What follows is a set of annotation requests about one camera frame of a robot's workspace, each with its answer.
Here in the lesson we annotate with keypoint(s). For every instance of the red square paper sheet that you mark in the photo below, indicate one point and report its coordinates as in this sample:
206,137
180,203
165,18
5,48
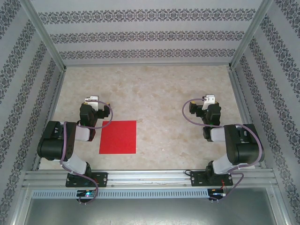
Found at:
118,138

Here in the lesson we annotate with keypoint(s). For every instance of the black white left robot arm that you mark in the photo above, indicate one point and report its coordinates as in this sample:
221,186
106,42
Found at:
54,145

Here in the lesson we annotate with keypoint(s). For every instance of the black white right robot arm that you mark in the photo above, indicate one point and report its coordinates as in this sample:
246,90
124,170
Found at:
243,150

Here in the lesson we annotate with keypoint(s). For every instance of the grey metal panel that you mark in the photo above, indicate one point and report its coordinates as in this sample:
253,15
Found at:
150,212

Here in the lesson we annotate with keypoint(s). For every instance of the metal clamp with wood bracket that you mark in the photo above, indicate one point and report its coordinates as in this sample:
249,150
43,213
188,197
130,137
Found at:
209,99

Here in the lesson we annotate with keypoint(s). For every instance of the aluminium right side rail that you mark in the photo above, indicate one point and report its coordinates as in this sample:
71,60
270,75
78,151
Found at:
247,117

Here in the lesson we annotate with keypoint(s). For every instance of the aluminium left side rail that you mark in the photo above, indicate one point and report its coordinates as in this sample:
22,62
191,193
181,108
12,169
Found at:
50,117

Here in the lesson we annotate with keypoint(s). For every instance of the aluminium back rail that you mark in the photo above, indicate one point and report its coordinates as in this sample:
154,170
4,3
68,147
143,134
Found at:
147,63

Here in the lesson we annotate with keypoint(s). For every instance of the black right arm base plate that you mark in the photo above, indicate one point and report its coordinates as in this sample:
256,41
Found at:
198,179

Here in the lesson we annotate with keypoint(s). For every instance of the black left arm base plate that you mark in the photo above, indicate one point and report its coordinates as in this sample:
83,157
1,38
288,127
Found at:
103,179

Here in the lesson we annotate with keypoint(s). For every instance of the aluminium right frame post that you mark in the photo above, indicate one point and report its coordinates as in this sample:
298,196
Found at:
249,32

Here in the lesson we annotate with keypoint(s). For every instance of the aluminium frame post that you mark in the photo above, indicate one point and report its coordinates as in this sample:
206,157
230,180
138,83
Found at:
249,32
44,32

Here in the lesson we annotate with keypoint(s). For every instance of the aluminium left frame post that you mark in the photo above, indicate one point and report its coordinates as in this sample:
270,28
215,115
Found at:
44,32

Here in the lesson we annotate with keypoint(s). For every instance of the aluminium mounting rail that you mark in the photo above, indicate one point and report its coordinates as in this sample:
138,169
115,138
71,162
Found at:
150,179

